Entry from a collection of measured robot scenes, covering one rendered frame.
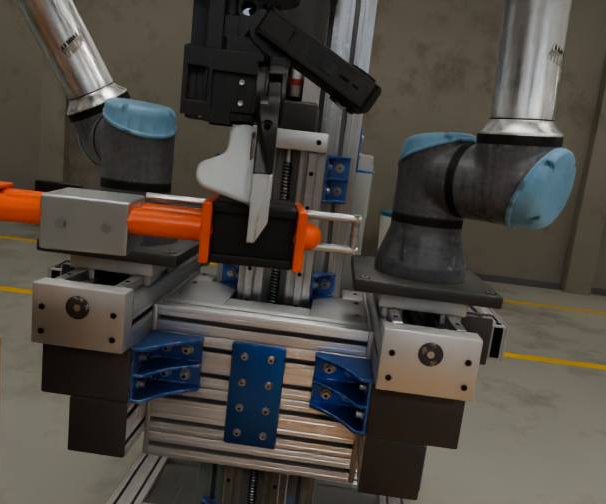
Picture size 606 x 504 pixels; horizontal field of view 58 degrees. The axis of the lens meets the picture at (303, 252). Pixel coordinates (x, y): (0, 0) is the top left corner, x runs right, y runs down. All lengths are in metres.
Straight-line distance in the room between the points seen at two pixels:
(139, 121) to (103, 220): 0.47
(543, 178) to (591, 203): 6.33
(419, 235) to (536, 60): 0.29
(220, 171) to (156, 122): 0.50
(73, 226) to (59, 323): 0.39
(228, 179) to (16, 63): 7.38
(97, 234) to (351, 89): 0.24
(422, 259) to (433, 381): 0.19
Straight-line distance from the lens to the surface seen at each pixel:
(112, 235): 0.47
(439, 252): 0.88
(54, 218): 0.48
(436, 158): 0.87
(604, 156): 7.14
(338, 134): 1.05
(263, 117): 0.43
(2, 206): 0.49
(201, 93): 0.46
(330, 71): 0.46
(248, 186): 0.43
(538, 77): 0.82
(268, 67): 0.46
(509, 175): 0.80
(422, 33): 6.83
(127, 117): 0.93
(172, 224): 0.46
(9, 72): 7.81
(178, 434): 1.00
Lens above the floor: 1.21
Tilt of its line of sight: 10 degrees down
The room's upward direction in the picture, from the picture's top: 7 degrees clockwise
